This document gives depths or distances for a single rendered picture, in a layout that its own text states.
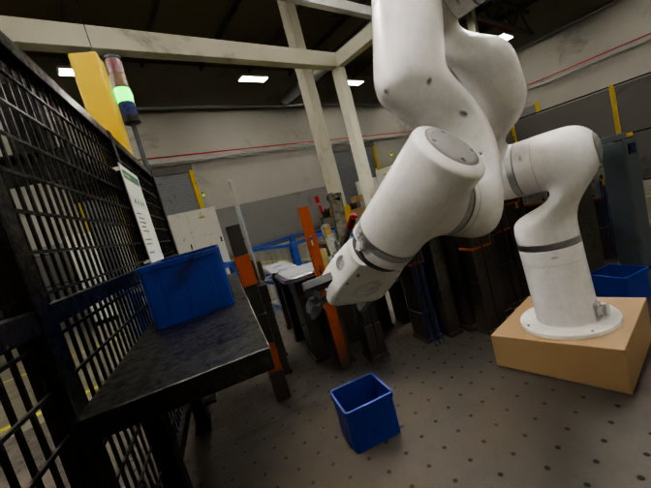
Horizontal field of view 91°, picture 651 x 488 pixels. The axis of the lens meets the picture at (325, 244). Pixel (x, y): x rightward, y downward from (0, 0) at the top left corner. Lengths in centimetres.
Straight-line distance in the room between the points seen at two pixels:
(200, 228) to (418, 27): 875
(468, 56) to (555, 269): 46
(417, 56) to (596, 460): 64
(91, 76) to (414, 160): 148
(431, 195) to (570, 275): 55
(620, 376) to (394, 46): 71
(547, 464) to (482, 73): 67
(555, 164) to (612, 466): 51
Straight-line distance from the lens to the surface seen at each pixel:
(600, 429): 78
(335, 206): 95
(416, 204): 34
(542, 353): 88
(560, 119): 867
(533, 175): 80
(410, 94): 43
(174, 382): 45
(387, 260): 40
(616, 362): 84
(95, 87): 166
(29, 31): 435
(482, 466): 70
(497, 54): 73
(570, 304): 87
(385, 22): 48
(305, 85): 911
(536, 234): 82
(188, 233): 896
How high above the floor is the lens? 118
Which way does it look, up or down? 6 degrees down
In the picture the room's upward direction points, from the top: 15 degrees counter-clockwise
